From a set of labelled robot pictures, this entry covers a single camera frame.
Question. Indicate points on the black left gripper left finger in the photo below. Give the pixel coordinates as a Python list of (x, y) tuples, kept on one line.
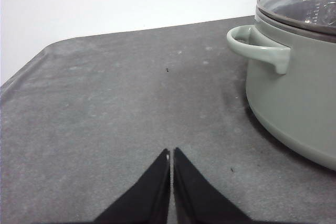
[(145, 202)]

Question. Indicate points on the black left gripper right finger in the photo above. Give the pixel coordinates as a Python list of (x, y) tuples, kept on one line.
[(198, 201)]

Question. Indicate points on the glass steamer lid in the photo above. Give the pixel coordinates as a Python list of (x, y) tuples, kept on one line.
[(314, 17)]

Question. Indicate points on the green electric steamer pot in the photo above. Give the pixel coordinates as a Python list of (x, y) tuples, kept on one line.
[(291, 84)]

